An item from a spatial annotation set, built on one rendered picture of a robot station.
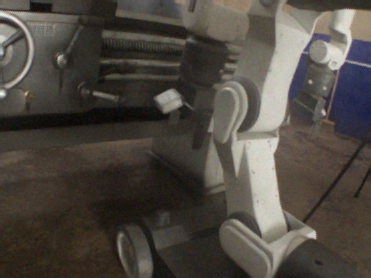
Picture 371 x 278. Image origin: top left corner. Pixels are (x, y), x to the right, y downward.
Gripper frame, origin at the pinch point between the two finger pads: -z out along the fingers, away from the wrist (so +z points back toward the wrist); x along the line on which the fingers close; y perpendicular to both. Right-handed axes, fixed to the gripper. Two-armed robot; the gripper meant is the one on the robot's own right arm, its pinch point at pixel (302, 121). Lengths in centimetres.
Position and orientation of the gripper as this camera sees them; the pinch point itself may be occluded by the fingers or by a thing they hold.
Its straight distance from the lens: 92.8
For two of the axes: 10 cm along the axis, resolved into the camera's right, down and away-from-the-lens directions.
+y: -8.5, 0.5, -5.3
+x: -4.8, -5.2, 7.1
